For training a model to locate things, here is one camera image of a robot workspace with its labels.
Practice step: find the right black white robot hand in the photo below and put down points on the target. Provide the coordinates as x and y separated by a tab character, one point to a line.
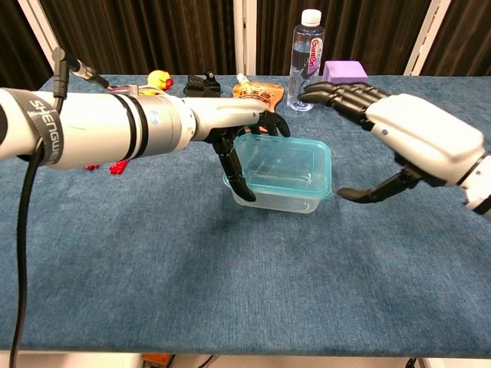
429	138

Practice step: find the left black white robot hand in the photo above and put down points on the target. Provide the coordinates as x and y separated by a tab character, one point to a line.
226	119

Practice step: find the clear blue plastic container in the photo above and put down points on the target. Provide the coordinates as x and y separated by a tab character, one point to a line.
287	172

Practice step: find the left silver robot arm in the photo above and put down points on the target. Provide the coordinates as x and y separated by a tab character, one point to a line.
99	126

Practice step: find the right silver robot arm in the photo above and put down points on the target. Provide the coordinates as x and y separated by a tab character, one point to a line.
479	188

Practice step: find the brown spout drink pouch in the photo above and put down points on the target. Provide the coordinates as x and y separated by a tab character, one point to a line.
264	94

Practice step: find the clear plastic water bottle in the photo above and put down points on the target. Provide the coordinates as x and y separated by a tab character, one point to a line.
305	61

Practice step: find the purple foam cube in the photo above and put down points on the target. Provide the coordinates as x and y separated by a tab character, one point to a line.
345	72

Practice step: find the black pleated curtain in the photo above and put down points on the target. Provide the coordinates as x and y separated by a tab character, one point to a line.
153	34

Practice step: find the blue table mat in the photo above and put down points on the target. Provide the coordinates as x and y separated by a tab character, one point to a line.
230	268

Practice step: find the orange object under table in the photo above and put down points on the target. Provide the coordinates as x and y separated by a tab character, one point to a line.
157	360

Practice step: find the white frame pole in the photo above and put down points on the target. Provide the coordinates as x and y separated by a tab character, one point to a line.
244	36
426	36
38	30

